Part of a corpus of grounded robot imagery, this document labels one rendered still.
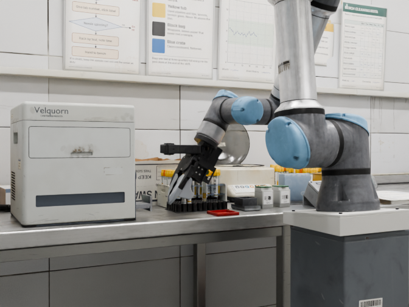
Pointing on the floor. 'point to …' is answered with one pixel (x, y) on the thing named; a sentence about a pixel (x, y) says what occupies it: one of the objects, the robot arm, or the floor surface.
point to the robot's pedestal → (349, 269)
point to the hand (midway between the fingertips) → (168, 198)
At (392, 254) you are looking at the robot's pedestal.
